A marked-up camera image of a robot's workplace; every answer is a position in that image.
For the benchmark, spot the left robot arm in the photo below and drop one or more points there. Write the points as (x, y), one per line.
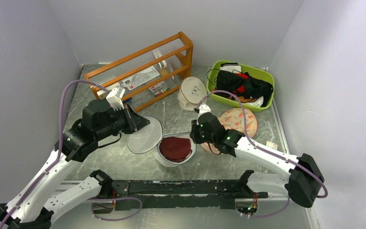
(35, 207)

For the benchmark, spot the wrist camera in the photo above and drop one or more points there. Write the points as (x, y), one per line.
(114, 98)
(202, 109)

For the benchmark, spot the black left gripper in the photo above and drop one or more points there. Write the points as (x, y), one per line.
(134, 121)

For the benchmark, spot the green box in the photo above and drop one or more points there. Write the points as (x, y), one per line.
(102, 94)

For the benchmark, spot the orange wooden rack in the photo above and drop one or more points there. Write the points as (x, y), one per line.
(177, 50)

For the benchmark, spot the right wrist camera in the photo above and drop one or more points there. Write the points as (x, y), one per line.
(202, 109)

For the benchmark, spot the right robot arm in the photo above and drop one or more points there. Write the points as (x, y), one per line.
(297, 177)

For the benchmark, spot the green plastic basin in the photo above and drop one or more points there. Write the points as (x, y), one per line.
(252, 104)

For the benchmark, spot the clear plastic package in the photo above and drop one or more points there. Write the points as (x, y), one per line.
(140, 78)

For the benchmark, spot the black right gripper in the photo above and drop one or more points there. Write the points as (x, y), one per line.
(194, 133)

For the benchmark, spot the small white card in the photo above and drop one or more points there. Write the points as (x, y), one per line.
(272, 145)

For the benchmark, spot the colourful marker pack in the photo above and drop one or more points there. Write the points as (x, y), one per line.
(159, 88)

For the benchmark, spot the cream round laundry bag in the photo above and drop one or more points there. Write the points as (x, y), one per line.
(191, 91)

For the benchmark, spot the white mesh laundry bag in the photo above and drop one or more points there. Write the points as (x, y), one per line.
(150, 137)

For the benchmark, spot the white clip on rack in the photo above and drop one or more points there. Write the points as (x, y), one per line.
(162, 64)

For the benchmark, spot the white folded garment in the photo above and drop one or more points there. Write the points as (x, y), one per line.
(232, 67)

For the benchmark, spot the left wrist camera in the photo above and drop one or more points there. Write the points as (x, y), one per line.
(114, 98)

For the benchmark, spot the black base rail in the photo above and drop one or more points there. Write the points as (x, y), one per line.
(179, 193)

